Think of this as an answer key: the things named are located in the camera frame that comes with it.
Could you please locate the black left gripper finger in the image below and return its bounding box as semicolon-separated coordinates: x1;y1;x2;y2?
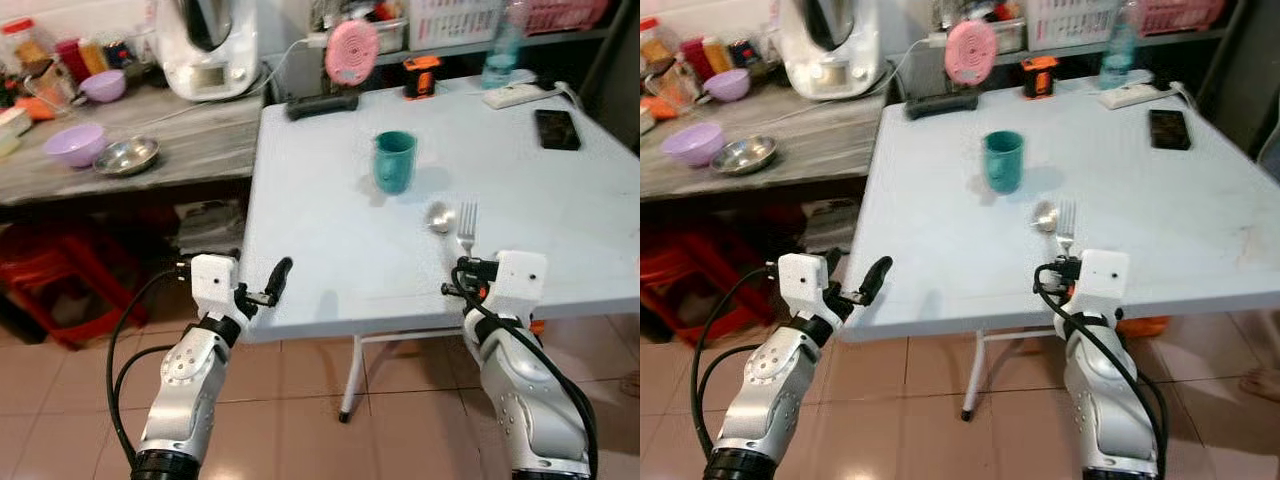
262;256;295;306
857;255;894;306

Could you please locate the steel spoon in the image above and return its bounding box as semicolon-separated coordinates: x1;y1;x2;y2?
1032;199;1063;257
426;201;467;259

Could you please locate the teal plastic cup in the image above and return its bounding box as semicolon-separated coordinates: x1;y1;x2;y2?
374;130;419;195
982;130;1027;195

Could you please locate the red plastic stool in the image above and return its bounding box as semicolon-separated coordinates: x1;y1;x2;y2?
640;230;796;347
0;222;166;349

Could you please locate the grey wooden counter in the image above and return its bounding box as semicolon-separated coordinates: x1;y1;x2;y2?
640;84;891;201
0;84;269;208

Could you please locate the black smartphone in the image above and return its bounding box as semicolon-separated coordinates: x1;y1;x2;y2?
534;108;583;152
1147;108;1194;152

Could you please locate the stainless steel bowl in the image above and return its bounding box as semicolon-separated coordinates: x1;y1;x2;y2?
711;134;780;177
94;135;162;178

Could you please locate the white power strip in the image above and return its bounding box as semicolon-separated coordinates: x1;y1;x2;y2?
482;83;549;110
1097;83;1164;110

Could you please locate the orange and black device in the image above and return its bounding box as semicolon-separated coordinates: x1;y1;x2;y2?
1021;55;1062;100
402;55;443;100

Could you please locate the large purple plastic bowl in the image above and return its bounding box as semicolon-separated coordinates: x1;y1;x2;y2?
41;123;108;169
659;121;727;168

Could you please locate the clear plastic water bottle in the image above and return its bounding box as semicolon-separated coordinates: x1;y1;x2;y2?
482;0;529;90
1099;0;1143;90

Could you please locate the white kitchen appliance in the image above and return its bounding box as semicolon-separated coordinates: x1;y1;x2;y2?
153;0;264;102
777;0;882;100

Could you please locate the round pink fan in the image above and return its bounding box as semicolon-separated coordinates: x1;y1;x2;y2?
944;19;1000;87
324;18;382;89

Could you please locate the small purple plastic bowl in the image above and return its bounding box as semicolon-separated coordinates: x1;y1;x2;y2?
79;68;129;104
702;67;752;103

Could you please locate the white plastic basket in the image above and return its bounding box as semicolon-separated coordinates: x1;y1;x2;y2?
1026;0;1131;51
408;0;507;51

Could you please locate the pink plastic basket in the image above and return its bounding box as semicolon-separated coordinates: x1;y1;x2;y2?
520;0;611;37
1134;0;1228;37

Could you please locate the yellow bottle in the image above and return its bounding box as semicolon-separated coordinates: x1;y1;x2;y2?
701;36;734;74
79;37;110;77

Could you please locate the clear jar with red lid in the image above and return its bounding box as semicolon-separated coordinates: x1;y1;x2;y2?
0;17;53;79
640;16;678;73

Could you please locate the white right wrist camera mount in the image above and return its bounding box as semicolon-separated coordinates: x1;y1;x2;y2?
489;249;549;322
1074;248;1132;317

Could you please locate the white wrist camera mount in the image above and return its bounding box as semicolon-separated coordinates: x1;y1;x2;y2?
189;254;242;322
1074;248;1132;317
777;252;832;322
489;249;549;322

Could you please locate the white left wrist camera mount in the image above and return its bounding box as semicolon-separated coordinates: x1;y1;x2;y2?
777;252;832;322
189;254;242;322

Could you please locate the white folding table frame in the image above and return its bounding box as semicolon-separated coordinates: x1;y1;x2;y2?
338;322;486;423
959;322;1076;422

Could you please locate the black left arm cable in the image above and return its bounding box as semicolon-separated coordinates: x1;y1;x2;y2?
689;262;785;461
104;262;197;469

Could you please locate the white appliance cable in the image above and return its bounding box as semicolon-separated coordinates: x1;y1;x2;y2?
160;38;333;126
780;36;951;126

